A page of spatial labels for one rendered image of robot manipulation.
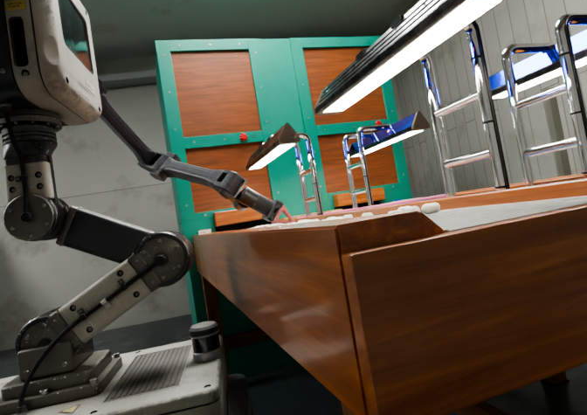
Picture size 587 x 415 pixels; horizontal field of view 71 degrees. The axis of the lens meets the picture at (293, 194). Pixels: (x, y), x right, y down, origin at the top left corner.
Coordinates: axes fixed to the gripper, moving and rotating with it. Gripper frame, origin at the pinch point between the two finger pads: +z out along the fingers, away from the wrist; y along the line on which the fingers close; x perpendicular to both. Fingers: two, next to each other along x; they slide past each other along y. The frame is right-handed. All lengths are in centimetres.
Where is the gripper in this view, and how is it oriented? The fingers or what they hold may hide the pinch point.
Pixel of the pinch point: (292, 221)
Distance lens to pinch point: 142.3
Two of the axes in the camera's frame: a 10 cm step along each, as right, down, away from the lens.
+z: 8.4, 4.8, 2.4
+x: -4.3, 8.7, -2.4
